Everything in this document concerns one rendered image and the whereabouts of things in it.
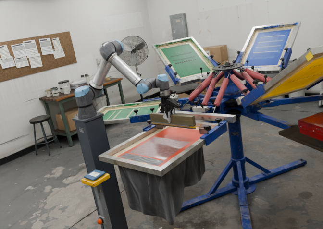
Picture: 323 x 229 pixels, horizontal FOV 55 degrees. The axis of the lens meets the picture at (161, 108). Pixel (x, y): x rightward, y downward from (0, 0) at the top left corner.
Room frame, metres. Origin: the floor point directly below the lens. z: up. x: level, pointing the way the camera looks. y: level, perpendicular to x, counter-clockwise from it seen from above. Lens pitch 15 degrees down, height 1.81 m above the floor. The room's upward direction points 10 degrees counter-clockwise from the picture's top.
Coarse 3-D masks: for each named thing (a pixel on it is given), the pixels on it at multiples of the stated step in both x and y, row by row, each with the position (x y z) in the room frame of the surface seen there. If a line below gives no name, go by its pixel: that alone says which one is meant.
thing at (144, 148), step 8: (168, 128) 2.44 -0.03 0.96; (176, 128) 2.41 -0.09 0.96; (152, 136) 2.31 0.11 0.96; (160, 136) 2.28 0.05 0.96; (168, 136) 2.25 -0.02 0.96; (144, 144) 2.18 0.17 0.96; (152, 144) 2.15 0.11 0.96; (160, 144) 2.13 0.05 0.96; (128, 152) 2.08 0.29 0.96; (136, 152) 2.05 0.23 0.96; (144, 152) 2.03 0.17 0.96
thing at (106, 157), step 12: (144, 132) 2.35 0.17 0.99; (120, 144) 2.17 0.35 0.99; (192, 144) 1.94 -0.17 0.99; (204, 144) 1.98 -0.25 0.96; (108, 156) 1.98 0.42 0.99; (180, 156) 1.78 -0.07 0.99; (132, 168) 1.80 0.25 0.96; (144, 168) 1.72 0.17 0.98; (156, 168) 1.68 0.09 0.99; (168, 168) 1.68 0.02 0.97
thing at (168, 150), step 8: (176, 136) 2.22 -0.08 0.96; (184, 136) 2.20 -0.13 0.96; (192, 136) 2.17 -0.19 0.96; (200, 136) 2.14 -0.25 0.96; (168, 144) 2.10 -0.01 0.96; (176, 144) 2.07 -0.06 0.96; (184, 144) 2.05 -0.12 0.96; (152, 152) 2.00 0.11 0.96; (160, 152) 1.98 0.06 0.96; (168, 152) 1.95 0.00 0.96; (176, 152) 1.93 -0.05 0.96; (168, 160) 1.83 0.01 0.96
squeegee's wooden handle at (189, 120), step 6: (150, 114) 2.33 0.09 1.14; (156, 114) 2.29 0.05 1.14; (162, 114) 2.25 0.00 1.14; (174, 114) 2.19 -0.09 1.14; (156, 120) 2.29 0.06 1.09; (162, 120) 2.25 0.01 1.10; (174, 120) 2.17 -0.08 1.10; (180, 120) 2.14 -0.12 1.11; (186, 120) 2.10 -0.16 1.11; (192, 120) 2.07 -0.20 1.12; (192, 126) 2.07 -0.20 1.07
